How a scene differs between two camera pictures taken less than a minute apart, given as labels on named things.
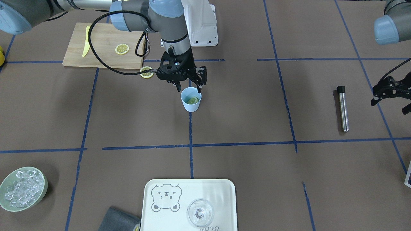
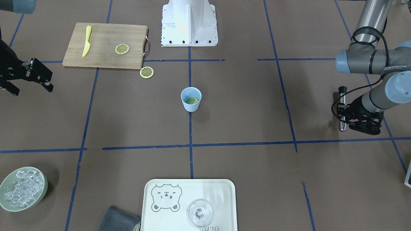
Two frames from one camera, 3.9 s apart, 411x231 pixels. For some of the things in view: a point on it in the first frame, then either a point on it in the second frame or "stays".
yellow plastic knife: x=87 y=46 stays
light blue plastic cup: x=191 y=98 stays
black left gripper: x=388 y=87 to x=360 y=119
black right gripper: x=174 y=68 to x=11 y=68
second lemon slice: x=122 y=49 stays
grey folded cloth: x=115 y=220 stays
